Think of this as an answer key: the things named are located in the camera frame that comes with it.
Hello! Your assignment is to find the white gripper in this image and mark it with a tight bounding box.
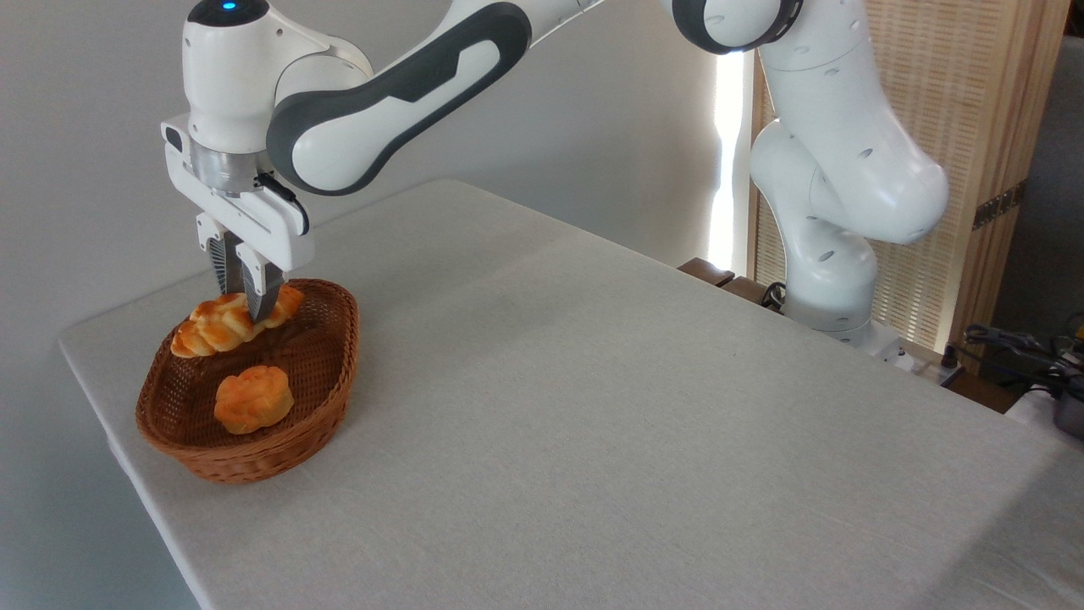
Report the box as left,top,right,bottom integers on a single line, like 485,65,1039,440
161,114,315,324

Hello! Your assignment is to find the long braided bread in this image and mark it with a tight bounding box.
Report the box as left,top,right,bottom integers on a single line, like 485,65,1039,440
170,286,305,358

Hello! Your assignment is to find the brown wicker basket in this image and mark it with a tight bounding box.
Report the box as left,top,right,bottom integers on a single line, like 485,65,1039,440
135,279,361,485

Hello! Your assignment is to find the round golden bun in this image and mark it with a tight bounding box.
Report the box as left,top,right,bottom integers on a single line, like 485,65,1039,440
213,365,295,435

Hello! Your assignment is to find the dark brown wooden piece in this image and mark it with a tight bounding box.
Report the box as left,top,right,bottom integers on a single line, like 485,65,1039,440
677,258,784,314

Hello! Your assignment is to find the grey tablecloth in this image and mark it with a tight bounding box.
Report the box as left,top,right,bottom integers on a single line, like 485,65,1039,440
58,178,1084,610

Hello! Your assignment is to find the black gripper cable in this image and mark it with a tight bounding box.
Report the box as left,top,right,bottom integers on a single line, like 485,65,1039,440
254,172,311,236

